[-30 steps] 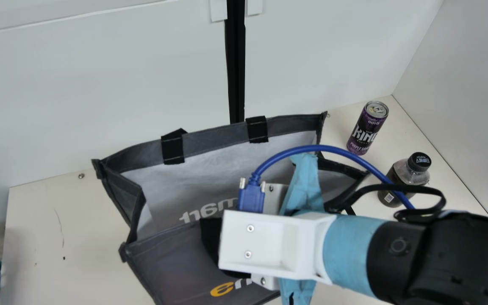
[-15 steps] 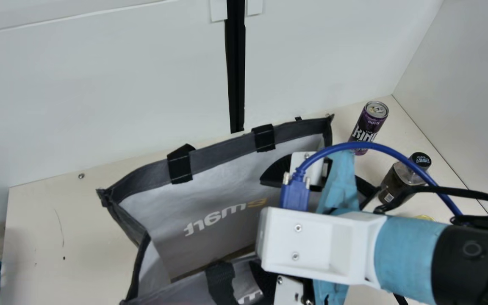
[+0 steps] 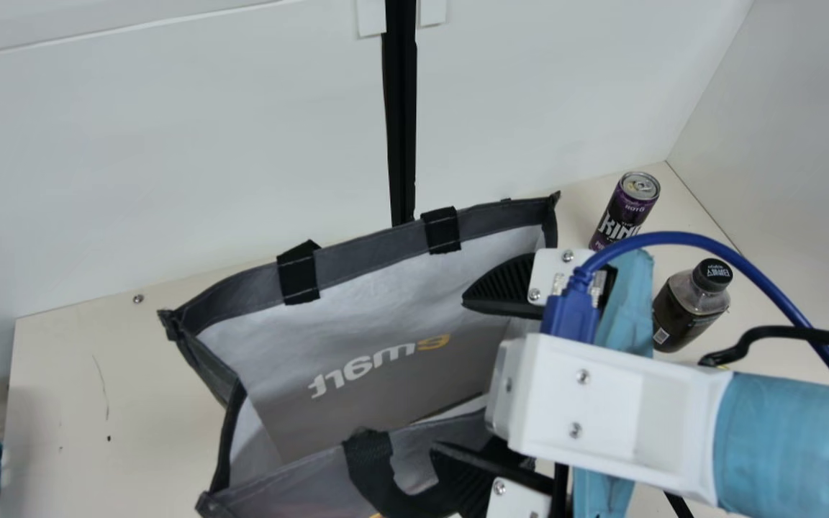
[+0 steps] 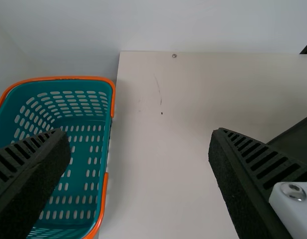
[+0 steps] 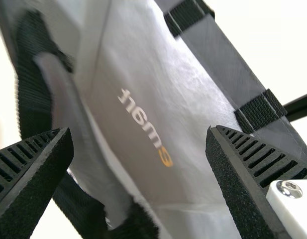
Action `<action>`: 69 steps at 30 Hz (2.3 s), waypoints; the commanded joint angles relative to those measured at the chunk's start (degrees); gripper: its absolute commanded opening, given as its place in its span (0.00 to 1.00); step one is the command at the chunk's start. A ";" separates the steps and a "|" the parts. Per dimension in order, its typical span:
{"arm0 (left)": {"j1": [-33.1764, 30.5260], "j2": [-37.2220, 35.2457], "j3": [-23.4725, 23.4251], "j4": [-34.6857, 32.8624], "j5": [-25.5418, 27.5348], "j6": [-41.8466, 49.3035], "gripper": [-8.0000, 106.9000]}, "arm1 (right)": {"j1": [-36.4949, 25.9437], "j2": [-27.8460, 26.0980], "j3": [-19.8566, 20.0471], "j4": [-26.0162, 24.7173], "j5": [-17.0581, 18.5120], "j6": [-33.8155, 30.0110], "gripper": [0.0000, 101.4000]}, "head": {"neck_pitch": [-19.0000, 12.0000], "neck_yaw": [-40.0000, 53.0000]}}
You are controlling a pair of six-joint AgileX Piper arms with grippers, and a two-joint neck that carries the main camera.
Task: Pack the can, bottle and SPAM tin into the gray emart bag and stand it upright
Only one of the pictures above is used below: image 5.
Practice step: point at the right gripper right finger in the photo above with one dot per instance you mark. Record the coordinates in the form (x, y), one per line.
(245, 179)

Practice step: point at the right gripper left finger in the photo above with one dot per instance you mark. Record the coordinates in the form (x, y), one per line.
(26, 189)

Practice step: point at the black strip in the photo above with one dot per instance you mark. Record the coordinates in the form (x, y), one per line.
(300, 102)

